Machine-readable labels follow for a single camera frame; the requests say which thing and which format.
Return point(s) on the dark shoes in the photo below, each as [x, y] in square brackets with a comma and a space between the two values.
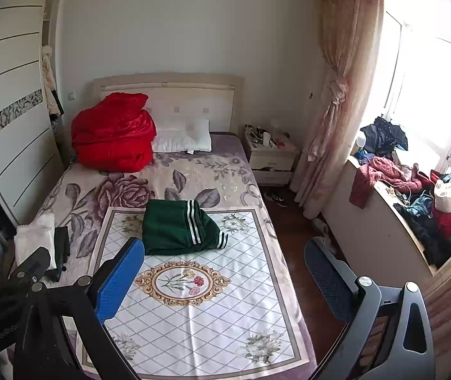
[274, 198]

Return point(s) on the bed with floral sheet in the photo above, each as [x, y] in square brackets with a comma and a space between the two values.
[91, 194]

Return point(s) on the white pillow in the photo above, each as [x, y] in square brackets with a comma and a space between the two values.
[178, 138]

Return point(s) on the black cloth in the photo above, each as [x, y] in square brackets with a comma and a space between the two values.
[61, 245]

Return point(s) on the white cloth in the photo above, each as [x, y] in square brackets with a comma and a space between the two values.
[33, 233]

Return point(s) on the bay window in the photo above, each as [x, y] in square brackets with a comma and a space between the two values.
[427, 87]

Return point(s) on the green and cream varsity jacket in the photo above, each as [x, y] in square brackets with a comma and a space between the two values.
[170, 225]

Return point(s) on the white diamond-patterned mat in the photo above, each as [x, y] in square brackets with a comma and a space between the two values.
[217, 316]

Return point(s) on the red quilt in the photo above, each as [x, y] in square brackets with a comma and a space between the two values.
[110, 138]

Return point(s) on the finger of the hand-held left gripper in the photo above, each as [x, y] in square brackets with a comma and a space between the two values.
[31, 265]

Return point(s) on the white sliding wardrobe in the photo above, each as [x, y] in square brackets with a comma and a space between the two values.
[11, 87]

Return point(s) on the pile of dark clothes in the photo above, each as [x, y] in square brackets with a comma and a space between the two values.
[383, 134]

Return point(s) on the hanging beige cloth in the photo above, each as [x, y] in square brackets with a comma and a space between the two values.
[49, 79]

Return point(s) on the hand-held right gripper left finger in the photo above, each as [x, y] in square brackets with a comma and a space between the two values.
[118, 281]

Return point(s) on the white cup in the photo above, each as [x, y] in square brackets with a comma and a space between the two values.
[267, 138]

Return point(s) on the white window ledge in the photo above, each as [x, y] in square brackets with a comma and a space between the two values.
[367, 225]

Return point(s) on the pink patterned curtain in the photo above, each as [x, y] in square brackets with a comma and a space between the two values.
[344, 47]

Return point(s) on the black garment heap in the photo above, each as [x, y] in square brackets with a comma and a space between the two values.
[423, 225]

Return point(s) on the white bottle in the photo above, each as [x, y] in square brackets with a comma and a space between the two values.
[361, 142]

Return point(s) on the white nightstand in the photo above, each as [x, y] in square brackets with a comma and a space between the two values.
[271, 162]

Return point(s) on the red knit sweater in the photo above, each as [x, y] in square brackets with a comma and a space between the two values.
[375, 174]

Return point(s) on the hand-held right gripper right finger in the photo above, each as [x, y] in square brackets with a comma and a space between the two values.
[328, 281]

